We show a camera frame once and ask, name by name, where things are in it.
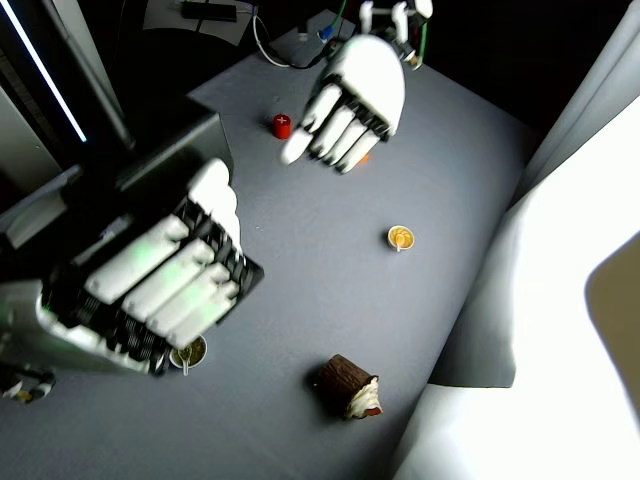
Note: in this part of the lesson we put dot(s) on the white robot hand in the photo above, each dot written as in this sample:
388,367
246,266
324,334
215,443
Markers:
150,280
370,85

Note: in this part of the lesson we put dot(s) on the black brick toy phone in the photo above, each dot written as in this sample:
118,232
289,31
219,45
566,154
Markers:
160,155

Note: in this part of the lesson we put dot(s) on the blue plug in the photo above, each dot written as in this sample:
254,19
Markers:
325,34

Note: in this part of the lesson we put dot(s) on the orange triangular block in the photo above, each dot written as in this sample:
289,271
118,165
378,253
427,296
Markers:
365,159

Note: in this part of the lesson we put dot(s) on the grey flat box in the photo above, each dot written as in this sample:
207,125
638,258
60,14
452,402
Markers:
300,45

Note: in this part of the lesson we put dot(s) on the small bowl of green soup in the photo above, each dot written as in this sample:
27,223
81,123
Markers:
196,352

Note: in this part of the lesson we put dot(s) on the red cylinder block white cross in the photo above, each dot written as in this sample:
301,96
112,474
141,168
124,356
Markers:
281,126

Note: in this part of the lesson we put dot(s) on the small cup of latte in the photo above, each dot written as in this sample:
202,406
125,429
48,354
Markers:
401,237

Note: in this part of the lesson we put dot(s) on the grey table cloth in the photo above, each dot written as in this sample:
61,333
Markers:
325,300

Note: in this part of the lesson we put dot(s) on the black flat device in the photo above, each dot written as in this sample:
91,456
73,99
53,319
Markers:
209,10

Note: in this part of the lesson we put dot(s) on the brown toy cupcake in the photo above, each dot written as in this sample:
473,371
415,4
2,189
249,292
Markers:
342,382

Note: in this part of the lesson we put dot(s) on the white light strip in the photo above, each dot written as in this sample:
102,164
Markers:
45,75

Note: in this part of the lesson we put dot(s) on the white curtain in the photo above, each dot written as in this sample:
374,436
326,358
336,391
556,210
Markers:
550,250

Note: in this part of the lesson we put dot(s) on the beige panel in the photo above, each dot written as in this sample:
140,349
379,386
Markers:
617,320

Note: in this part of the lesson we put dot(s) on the white upright post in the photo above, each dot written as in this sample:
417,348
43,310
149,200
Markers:
87,65

